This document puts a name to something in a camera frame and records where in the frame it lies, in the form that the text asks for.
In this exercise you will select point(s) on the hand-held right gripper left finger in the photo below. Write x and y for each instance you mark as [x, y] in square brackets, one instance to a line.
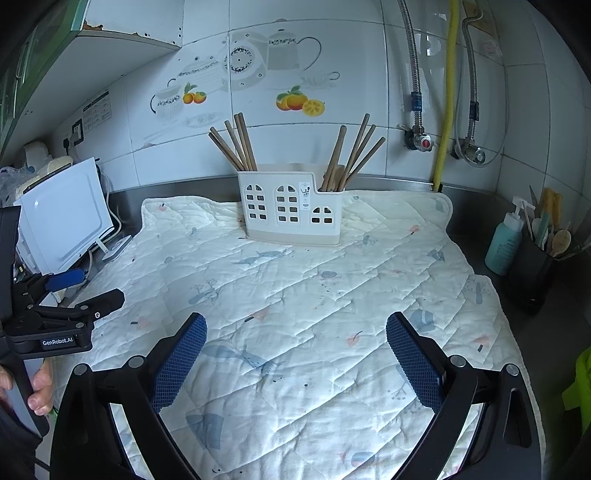
[180, 364]

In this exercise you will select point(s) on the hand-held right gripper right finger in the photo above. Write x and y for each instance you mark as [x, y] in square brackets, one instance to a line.
[413, 364]

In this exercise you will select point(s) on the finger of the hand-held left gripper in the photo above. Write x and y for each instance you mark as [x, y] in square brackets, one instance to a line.
[67, 279]
[99, 304]

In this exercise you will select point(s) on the beige plastic utensil holder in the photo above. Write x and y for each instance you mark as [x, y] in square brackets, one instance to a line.
[286, 237]

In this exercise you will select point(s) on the bunch of wooden chopsticks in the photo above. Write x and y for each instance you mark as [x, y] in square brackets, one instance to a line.
[245, 138]

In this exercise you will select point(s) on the person's left hand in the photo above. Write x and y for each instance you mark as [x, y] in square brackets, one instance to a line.
[42, 392]

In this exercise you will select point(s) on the white flat device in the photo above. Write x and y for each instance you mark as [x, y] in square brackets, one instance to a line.
[117, 247]

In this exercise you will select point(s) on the white countertop oven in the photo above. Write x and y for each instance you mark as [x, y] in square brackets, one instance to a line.
[64, 217]

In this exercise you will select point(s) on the beige appliance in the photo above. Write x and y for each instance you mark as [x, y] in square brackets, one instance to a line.
[46, 173]

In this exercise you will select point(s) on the clear plastic bag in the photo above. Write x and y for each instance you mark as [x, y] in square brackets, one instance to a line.
[11, 184]

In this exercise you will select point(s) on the quilted printed mat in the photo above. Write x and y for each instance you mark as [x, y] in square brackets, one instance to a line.
[295, 295]

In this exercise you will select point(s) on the teal spray bottle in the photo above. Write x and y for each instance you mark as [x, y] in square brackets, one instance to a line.
[503, 249]

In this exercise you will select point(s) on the black utensil container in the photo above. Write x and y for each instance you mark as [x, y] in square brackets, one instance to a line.
[531, 277]

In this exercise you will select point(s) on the green plastic rack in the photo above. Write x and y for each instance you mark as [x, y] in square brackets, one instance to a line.
[579, 392]

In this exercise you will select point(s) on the white spoon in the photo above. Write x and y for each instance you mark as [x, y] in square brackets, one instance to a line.
[538, 228]

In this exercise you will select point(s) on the wooden spoon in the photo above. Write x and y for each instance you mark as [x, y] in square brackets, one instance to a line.
[562, 241]

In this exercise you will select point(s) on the yellow utensil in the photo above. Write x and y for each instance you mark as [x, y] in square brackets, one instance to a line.
[550, 203]

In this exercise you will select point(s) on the metal water valve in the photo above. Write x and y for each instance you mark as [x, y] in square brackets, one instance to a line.
[475, 154]

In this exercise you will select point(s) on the red knob water valve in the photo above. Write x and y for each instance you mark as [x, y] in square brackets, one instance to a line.
[422, 142]

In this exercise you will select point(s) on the black wall socket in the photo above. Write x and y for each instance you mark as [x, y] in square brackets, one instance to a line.
[77, 132]

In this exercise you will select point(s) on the printed wall label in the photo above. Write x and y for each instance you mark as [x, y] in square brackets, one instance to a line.
[98, 110]

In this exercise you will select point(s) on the green wall cabinet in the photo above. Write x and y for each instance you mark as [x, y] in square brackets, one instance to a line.
[27, 55]

